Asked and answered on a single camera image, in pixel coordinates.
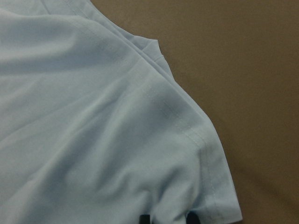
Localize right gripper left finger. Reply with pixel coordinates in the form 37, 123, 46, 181
138, 214, 151, 224

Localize light blue t-shirt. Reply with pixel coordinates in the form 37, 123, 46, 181
0, 0, 242, 224

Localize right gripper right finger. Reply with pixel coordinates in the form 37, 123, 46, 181
186, 211, 200, 224

